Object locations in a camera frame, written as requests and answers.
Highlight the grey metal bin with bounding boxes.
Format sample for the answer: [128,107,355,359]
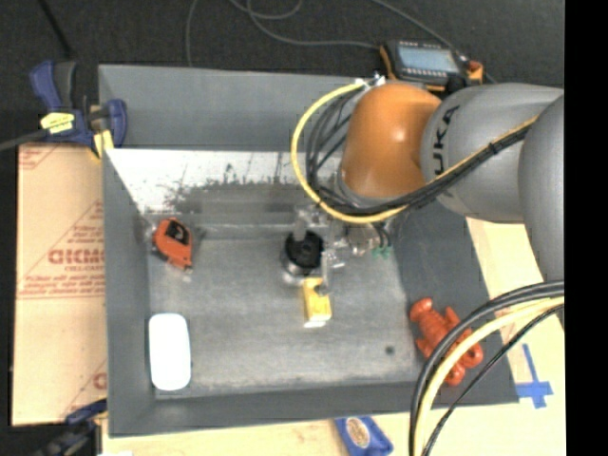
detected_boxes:
[97,64,520,437]

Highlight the clear jar with black lid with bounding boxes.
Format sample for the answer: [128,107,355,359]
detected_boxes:
[281,229,326,286]

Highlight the brown cardboard board red print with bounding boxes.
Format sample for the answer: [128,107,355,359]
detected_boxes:
[9,142,108,428]

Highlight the orange tape measure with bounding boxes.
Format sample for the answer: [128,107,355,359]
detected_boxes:
[151,217,196,271]

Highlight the yellow box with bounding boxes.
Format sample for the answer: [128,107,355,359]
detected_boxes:
[302,276,333,329]

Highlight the orange toy lobster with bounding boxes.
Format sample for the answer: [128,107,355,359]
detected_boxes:
[408,297,485,389]

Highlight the white computer mouse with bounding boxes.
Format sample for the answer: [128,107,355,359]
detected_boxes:
[147,312,193,392]

